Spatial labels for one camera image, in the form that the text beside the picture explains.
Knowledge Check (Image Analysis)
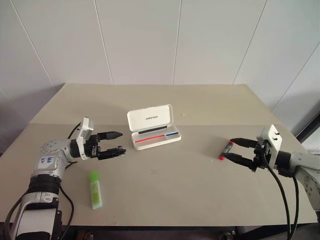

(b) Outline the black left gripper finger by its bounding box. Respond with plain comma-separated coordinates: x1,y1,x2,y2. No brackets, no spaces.
97,130,124,141
99,144,127,161

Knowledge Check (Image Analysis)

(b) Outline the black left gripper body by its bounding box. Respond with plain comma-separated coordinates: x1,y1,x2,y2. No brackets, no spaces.
84,134,101,160

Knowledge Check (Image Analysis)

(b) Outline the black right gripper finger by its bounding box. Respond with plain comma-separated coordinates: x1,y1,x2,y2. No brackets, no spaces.
230,137,260,149
223,152,255,168

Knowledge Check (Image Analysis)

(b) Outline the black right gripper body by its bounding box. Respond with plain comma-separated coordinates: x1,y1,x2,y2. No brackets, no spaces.
249,139,271,173

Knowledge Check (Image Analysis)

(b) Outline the red and black marker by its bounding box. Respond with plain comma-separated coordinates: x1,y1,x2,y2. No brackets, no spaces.
218,140,236,161

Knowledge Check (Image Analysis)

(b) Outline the white plastic pencil case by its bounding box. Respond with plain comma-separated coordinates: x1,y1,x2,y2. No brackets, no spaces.
126,104,183,151

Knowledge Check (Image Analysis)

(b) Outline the white handwritten label sticker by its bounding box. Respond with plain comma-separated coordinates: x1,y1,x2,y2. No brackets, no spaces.
39,155,52,168

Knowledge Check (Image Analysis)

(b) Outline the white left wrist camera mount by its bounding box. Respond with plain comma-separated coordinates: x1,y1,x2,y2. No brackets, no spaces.
73,116,96,161

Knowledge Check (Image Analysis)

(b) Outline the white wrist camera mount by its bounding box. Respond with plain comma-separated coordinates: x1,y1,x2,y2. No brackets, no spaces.
73,116,96,161
256,124,283,167

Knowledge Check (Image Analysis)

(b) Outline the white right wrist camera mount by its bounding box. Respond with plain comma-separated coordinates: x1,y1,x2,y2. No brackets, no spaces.
256,124,283,167

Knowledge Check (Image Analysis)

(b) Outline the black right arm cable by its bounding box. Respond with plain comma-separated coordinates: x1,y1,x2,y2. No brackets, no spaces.
261,147,291,240
278,169,300,240

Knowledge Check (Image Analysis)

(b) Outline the black door frame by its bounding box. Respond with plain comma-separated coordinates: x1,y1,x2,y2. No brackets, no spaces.
296,113,320,145

